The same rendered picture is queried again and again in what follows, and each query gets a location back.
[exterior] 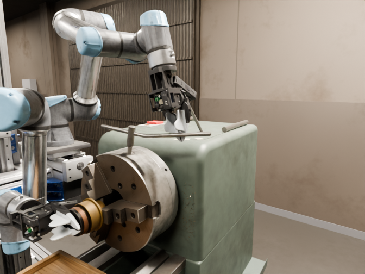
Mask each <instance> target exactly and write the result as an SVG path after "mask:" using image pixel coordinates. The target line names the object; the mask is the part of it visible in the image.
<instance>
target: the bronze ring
mask: <svg viewBox="0 0 365 274"><path fill-rule="evenodd" d="M103 207H105V204H104V203H103V202H102V201H100V200H96V201H95V200H93V199H91V198H86V199H84V200H83V201H82V202H81V203H78V204H76V205H75V206H74V207H73V208H71V209H69V211H70V212H71V214H72V215H73V216H74V217H75V219H76V220H77V221H78V223H79V225H80V232H79V233H78V234H76V235H74V236H76V237H78V236H81V235H83V234H88V233H90V232H91V231H97V230H99V229H100V228H101V227H102V225H103V222H104V216H103V212H102V209H101V208H103Z"/></svg>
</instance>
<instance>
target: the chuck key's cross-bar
mask: <svg viewBox="0 0 365 274"><path fill-rule="evenodd" d="M101 128H105V129H109V130H113V131H117V132H121V133H125V134H127V133H128V130H126V129H122V128H117V127H113V126H108V125H105V124H102V125H101ZM134 136H139V137H142V138H173V137H190V136H211V132H192V133H164V134H143V133H138V132H134Z"/></svg>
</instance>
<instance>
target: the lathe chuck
mask: <svg viewBox="0 0 365 274"><path fill-rule="evenodd" d="M127 149H128V148H121V149H118V150H115V151H111V152H106V153H103V154H99V155H97V156H96V158H97V160H98V162H99V165H100V167H101V169H102V171H103V173H104V175H105V177H106V179H107V181H108V183H109V185H110V188H111V189H114V190H116V191H114V192H112V193H111V194H109V195H108V196H106V197H104V198H101V199H99V200H100V201H102V202H103V203H104V204H105V206H108V205H110V204H112V203H114V202H116V201H118V200H121V199H124V200H127V201H132V202H137V203H142V204H147V205H150V206H154V205H156V203H155V202H156V201H157V202H158V207H159V215H158V217H154V218H150V217H149V218H147V219H145V220H144V221H142V222H141V223H134V222H130V221H126V222H124V223H118V222H113V223H112V225H111V228H110V230H109V234H108V236H107V239H106V241H105V242H106V243H107V244H108V245H110V246H111V247H113V248H115V249H117V250H119V251H122V252H135V251H138V250H140V249H142V248H143V247H145V245H147V244H148V243H150V242H151V241H152V240H153V239H154V238H155V237H156V236H159V235H160V234H161V233H162V232H163V231H164V230H165V229H166V228H167V226H168V224H169V221H170V219H171V215H172V195H171V190H170V187H169V184H168V181H167V179H166V177H165V175H164V173H163V171H162V170H161V169H160V167H159V166H158V164H157V163H156V162H155V161H154V160H153V159H152V158H151V157H150V156H148V155H147V154H145V153H144V152H142V151H140V150H137V149H134V148H132V152H133V153H135V154H134V155H127V154H124V152H127ZM84 183H86V179H85V177H84V175H83V177H82V181H81V195H83V194H85V191H84V189H83V187H82V185H83V184H84Z"/></svg>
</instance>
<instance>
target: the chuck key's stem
mask: <svg viewBox="0 0 365 274"><path fill-rule="evenodd" d="M135 131H136V127H135V126H132V125H130V126H128V136H127V146H128V149H127V154H132V147H133V146H134V140H135V136H134V132H135Z"/></svg>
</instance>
